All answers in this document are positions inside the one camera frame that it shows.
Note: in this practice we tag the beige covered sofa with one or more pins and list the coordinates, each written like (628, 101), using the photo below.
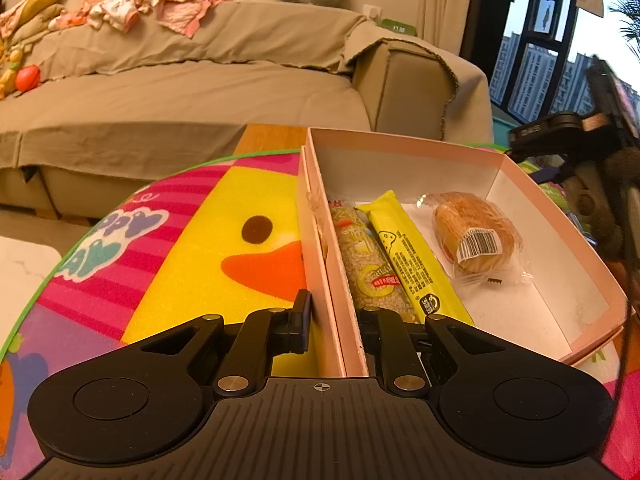
(117, 110)

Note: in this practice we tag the yellow snack stick packet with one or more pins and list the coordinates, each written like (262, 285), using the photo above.
(422, 277)

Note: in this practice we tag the green label sign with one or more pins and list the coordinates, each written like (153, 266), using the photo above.
(398, 27)

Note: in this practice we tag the colourful cartoon play mat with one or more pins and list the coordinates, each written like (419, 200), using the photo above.
(109, 373)

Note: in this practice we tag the rice cracker bar packet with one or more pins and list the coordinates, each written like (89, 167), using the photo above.
(372, 280)

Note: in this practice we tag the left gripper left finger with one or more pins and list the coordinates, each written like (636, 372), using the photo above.
(249, 347)

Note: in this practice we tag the pink cardboard gift box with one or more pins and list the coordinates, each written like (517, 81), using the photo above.
(422, 227)

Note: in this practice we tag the bread bun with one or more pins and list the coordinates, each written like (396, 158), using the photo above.
(476, 242)

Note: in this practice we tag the orange toy ball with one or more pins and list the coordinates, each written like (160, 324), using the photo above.
(27, 78)

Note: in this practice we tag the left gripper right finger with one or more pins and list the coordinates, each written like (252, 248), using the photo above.
(397, 365)

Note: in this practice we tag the yellow plush toys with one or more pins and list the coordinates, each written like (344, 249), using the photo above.
(22, 26)

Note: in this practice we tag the pile of baby clothes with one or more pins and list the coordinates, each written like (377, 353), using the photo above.
(182, 16)

